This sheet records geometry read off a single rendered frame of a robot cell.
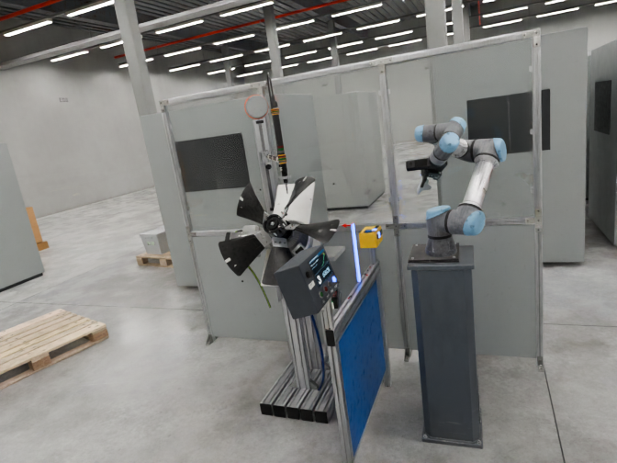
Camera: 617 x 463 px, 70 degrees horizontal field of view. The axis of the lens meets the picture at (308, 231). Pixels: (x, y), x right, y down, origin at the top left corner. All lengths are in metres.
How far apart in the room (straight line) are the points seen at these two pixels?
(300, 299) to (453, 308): 0.91
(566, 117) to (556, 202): 0.80
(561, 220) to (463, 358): 2.79
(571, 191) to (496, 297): 1.99
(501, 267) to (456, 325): 0.86
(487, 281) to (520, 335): 0.42
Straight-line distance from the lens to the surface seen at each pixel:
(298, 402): 2.90
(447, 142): 1.93
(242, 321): 3.77
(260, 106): 3.06
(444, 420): 2.59
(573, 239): 4.97
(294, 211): 2.75
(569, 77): 4.75
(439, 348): 2.35
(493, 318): 3.18
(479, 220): 2.15
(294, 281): 1.56
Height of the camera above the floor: 1.73
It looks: 14 degrees down
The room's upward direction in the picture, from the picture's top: 8 degrees counter-clockwise
